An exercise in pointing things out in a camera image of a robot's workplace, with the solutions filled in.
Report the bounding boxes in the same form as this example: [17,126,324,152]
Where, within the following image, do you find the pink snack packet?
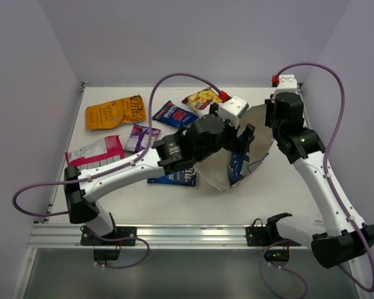
[65,135,125,170]

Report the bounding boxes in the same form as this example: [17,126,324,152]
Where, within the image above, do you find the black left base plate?
[80,225,137,246]

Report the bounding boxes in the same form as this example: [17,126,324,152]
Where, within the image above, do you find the blue white snack packet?
[147,168,197,187]

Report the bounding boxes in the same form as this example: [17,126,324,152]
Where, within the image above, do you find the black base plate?
[245,219,303,247]
[80,225,137,246]

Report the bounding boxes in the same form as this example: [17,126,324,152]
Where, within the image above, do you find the dark blue snack packet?
[227,152,250,186]

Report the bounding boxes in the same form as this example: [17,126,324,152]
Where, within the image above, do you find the black right controller box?
[264,247,290,263]

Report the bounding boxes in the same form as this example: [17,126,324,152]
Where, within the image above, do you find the blue checkered paper bag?
[194,104,274,191]

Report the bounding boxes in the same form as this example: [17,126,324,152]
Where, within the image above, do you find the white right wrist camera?
[271,74,298,103]

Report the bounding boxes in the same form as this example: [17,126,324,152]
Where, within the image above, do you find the black left controller box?
[93,249,120,263]

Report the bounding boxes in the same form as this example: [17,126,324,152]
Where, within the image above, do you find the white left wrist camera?
[218,95,249,129]

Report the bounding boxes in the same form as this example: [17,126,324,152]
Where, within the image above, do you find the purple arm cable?
[258,63,374,297]
[12,73,150,269]

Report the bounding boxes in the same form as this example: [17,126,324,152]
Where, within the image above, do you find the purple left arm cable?
[12,73,150,269]

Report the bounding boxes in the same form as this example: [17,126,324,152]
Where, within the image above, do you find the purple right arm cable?
[258,63,374,297]

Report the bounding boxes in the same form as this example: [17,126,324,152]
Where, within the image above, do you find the black controller box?
[93,249,120,263]
[264,247,290,263]

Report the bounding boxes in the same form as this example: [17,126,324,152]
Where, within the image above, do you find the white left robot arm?
[64,99,255,245]

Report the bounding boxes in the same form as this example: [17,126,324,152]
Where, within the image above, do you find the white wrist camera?
[218,95,249,129]
[271,74,298,103]

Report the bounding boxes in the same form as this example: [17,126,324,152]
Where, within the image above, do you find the aluminium mounting rail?
[27,222,356,250]

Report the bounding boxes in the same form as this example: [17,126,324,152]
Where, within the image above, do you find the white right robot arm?
[265,92,374,268]

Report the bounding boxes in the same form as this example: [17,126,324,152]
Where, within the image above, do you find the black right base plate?
[245,219,303,247]

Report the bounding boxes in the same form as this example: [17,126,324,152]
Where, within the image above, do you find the orange snack packet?
[85,95,146,130]

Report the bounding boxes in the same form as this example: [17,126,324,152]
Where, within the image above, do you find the small blue snack packet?
[151,100,198,129]

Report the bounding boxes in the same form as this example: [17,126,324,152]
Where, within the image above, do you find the purple candy packet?
[123,124,150,153]

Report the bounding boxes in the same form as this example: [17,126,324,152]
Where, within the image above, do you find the brown snack packet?
[181,88,223,118]

